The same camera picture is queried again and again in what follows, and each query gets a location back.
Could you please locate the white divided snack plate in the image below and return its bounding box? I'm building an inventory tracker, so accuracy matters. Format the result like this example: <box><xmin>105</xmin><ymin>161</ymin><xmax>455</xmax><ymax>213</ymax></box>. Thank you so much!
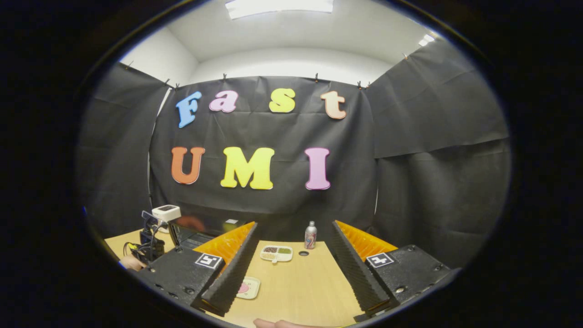
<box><xmin>260</xmin><ymin>246</ymin><xmax>293</xmax><ymax>264</ymax></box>

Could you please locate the black electric oven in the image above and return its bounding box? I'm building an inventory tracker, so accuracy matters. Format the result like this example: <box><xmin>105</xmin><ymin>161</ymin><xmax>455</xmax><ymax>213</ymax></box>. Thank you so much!
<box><xmin>168</xmin><ymin>215</ymin><xmax>256</xmax><ymax>251</ymax></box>

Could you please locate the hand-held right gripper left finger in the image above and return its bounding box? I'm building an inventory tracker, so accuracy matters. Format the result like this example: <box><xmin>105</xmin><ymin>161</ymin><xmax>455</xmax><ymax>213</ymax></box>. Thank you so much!
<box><xmin>135</xmin><ymin>222</ymin><xmax>259</xmax><ymax>318</ymax></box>

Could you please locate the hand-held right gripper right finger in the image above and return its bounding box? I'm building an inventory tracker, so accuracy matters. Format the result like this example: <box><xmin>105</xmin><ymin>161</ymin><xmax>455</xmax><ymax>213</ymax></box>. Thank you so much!
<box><xmin>328</xmin><ymin>220</ymin><xmax>452</xmax><ymax>317</ymax></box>

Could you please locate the cream square plate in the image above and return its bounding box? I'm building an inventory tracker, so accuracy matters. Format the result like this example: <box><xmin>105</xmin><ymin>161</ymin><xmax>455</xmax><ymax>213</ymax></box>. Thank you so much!
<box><xmin>236</xmin><ymin>277</ymin><xmax>261</xmax><ymax>300</ymax></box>

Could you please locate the white toaster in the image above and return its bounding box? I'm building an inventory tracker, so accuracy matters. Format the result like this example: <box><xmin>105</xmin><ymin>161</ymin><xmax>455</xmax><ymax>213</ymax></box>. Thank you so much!
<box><xmin>151</xmin><ymin>205</ymin><xmax>182</xmax><ymax>234</ymax></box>

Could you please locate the long ceiling light panel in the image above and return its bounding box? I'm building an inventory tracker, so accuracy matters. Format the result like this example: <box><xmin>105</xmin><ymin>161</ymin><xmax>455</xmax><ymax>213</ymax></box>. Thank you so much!
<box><xmin>225</xmin><ymin>0</ymin><xmax>334</xmax><ymax>20</ymax></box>

